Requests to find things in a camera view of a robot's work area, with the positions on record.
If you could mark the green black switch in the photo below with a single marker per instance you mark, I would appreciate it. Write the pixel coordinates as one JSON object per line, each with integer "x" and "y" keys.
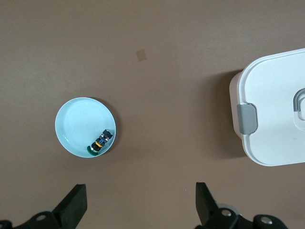
{"x": 100, "y": 142}

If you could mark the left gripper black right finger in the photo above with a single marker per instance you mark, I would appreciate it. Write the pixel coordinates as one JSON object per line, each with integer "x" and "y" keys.
{"x": 209, "y": 212}

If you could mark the white lunch box grey clips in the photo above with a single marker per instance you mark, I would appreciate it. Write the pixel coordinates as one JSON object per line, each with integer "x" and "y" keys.
{"x": 274, "y": 95}

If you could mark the light blue round plate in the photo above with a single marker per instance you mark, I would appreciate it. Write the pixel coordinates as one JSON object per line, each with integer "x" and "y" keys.
{"x": 76, "y": 119}

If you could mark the small brown tape patch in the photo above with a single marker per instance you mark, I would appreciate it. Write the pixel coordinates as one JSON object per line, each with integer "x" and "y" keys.
{"x": 141, "y": 55}

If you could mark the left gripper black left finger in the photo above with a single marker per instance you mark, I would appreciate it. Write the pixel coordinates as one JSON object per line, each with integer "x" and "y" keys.
{"x": 69, "y": 210}

